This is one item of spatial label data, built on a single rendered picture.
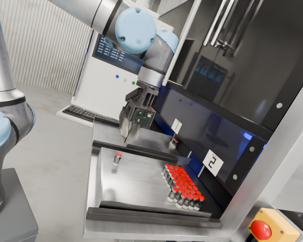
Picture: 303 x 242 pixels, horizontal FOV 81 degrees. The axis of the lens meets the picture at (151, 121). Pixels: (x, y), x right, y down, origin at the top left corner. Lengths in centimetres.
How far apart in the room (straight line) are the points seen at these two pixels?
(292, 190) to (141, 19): 58
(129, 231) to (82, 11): 47
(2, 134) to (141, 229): 37
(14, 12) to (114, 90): 327
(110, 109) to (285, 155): 109
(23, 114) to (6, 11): 380
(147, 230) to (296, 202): 45
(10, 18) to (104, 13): 400
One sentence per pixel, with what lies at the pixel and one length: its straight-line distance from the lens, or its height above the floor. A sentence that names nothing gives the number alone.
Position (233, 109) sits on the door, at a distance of 70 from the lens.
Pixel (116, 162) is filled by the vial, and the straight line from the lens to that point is 66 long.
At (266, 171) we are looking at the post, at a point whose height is 111.
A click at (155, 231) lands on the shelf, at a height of 88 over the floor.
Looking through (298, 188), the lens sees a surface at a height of 109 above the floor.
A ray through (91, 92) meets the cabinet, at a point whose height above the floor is 94.
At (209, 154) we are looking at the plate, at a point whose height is 104.
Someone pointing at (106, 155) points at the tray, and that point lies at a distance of 70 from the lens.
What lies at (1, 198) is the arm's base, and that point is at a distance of 59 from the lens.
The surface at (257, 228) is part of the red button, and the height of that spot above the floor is 100.
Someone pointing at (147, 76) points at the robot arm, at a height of 122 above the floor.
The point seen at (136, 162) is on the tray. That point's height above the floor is 89.
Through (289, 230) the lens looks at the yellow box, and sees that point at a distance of 56.
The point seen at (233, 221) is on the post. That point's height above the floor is 94.
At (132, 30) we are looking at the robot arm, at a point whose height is 128.
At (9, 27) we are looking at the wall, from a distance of 435.
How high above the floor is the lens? 123
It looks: 15 degrees down
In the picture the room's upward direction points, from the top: 23 degrees clockwise
